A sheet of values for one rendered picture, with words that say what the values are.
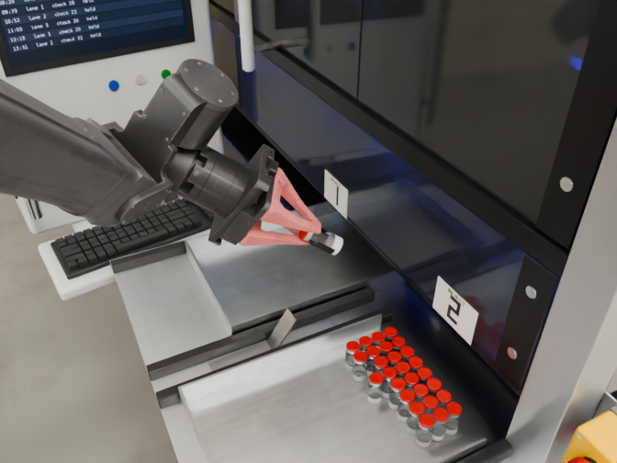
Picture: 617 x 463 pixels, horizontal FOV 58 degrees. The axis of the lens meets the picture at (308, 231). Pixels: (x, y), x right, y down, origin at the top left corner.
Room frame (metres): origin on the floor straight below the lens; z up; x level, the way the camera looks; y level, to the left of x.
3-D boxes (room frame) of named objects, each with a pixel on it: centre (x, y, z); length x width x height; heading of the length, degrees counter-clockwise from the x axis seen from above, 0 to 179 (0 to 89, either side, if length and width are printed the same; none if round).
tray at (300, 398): (0.48, -0.02, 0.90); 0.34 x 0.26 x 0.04; 116
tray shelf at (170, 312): (0.65, 0.02, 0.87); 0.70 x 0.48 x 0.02; 27
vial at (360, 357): (0.57, -0.08, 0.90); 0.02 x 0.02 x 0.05
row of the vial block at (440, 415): (0.54, -0.14, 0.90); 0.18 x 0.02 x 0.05; 26
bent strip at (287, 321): (0.61, 0.09, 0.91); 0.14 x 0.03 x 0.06; 117
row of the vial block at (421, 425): (0.53, -0.12, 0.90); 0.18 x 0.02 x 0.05; 26
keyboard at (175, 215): (1.05, 0.37, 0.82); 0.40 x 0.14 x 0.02; 124
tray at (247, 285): (0.83, 0.03, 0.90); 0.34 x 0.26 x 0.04; 117
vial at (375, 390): (0.53, -0.10, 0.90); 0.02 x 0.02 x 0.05
